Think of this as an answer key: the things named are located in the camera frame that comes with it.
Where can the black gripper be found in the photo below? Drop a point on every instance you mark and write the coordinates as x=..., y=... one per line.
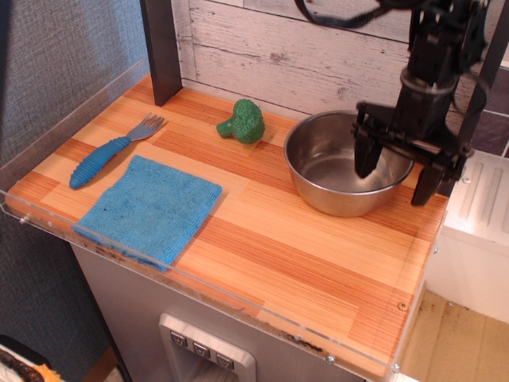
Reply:
x=415, y=128

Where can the stainless steel bowl pan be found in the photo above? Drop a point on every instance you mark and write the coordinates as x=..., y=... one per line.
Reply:
x=319, y=151

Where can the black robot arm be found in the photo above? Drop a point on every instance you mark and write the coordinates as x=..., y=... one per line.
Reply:
x=446, y=40

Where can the blue cloth napkin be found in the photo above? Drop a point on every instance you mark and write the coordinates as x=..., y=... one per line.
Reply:
x=151, y=213

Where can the green toy broccoli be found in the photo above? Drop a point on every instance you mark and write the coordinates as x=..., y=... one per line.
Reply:
x=246, y=124

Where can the grey cabinet with dispenser panel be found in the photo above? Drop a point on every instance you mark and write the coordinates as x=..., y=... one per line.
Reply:
x=164, y=335

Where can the clear acrylic table guard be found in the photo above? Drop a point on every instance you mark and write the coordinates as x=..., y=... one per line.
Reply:
x=336, y=287

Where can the orange object at corner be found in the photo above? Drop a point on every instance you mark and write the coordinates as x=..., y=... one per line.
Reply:
x=47, y=374

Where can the dark right shelf post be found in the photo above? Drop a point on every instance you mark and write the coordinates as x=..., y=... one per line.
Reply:
x=490, y=67

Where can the dark shelf post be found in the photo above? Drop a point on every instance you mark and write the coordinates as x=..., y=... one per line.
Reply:
x=161, y=45
x=490, y=67

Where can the dark left shelf post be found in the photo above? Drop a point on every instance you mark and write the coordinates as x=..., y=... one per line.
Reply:
x=161, y=45

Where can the blue handled toy fork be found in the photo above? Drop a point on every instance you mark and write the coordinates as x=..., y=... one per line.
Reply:
x=97, y=159

